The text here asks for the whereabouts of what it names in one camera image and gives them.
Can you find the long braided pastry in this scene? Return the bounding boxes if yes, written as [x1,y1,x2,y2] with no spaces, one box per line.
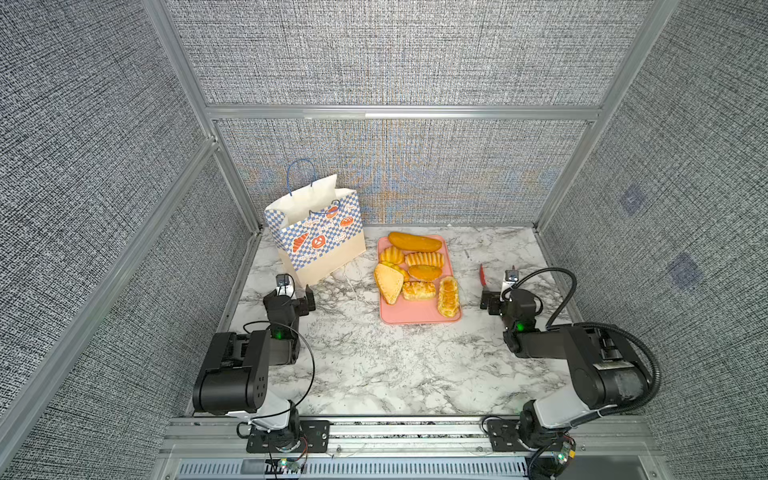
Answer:
[437,276,461,319]

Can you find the oval golden bread bun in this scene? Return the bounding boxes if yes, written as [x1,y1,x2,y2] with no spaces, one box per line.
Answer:
[408,265,442,282]

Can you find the checkered paper bag blue handles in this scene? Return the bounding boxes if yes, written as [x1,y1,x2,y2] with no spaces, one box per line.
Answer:
[264,174,366,288]

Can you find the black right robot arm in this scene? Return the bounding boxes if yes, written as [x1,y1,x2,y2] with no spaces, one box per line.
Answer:
[480,288,661,449]

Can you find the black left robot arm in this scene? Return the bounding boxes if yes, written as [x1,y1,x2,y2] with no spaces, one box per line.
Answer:
[192,287,316,457]

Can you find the ridged golden bread roll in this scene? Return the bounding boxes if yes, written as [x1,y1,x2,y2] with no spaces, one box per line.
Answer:
[405,252,445,269]

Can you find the triangular tan bread slice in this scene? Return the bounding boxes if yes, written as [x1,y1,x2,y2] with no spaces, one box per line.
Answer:
[374,263,405,305]

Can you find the long oval bread loaf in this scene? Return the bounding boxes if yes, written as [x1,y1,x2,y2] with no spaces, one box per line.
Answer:
[388,232,442,253]

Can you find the square glazed pastry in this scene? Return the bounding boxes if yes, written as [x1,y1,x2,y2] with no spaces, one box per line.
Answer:
[401,281,437,301]

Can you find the pink plastic tray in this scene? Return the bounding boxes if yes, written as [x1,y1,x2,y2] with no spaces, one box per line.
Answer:
[379,235,462,325]

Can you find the small ridged yellow bun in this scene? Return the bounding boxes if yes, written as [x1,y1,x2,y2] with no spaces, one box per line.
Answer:
[379,246,405,265]

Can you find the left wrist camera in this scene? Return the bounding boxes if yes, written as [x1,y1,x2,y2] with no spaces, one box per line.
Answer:
[275,273,295,298]

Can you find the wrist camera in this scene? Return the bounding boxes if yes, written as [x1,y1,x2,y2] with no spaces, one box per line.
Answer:
[275,273,295,298]
[501,268,519,291]

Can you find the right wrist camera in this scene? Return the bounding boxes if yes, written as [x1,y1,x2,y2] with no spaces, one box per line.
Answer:
[501,268,519,291]

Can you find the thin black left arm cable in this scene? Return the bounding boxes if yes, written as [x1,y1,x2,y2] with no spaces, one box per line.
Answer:
[236,320,317,439]

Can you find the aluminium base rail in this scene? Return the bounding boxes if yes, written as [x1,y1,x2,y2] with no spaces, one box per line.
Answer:
[150,415,674,479]

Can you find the black corrugated cable conduit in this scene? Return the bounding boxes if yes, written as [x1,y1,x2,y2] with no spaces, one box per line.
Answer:
[502,266,662,416]

